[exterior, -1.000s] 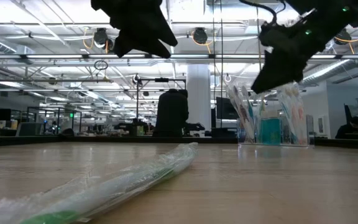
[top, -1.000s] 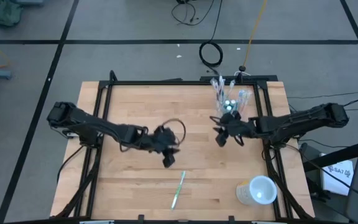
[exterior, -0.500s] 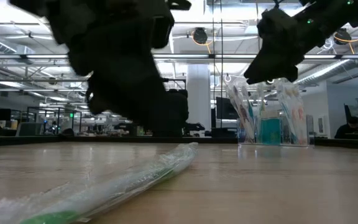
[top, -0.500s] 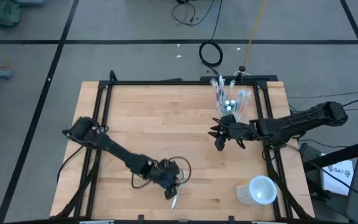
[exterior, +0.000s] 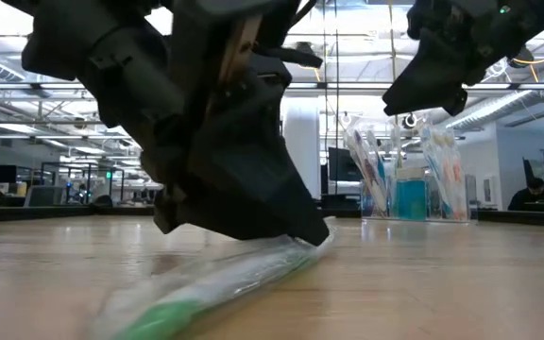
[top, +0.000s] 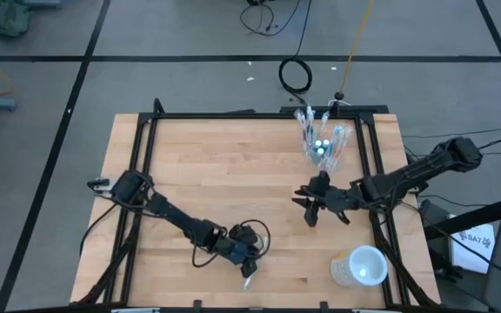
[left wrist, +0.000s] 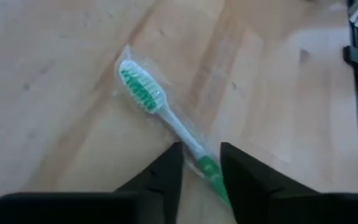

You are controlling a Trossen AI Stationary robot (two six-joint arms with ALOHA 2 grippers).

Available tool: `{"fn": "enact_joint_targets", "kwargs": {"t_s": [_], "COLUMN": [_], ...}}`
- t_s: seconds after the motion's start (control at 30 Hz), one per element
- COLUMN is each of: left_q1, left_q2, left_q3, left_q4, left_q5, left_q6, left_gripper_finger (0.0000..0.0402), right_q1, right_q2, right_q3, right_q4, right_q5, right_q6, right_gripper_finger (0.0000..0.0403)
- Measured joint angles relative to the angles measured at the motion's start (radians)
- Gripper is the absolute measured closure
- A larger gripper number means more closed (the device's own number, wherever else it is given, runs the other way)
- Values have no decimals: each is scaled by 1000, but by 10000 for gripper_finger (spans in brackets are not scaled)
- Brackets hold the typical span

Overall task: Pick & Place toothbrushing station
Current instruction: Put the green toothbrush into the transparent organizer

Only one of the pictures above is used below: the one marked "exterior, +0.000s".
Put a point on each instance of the black table frame rail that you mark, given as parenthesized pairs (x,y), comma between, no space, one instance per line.
(40,213)

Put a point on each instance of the person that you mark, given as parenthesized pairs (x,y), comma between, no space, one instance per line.
(532,198)

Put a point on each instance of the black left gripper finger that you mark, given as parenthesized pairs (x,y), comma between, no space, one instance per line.
(253,198)
(196,226)

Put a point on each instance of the white building column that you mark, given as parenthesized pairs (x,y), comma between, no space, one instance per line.
(305,132)

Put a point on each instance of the grey monitor back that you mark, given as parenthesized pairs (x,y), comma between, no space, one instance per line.
(45,196)

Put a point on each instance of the dark blue toothbrush in wrapper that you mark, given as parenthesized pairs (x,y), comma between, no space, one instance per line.
(368,175)

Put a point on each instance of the small round ceiling reel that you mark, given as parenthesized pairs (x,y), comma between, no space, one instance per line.
(410,120)
(346,118)

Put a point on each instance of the orange toothbrush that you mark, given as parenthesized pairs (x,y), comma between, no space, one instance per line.
(457,172)
(446,172)

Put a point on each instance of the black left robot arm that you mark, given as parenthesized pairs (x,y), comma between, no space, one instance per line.
(64,38)

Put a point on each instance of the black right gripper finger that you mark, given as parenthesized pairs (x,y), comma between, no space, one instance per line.
(437,71)
(413,101)

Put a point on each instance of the clear acrylic organizer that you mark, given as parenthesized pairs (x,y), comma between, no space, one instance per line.
(432,208)

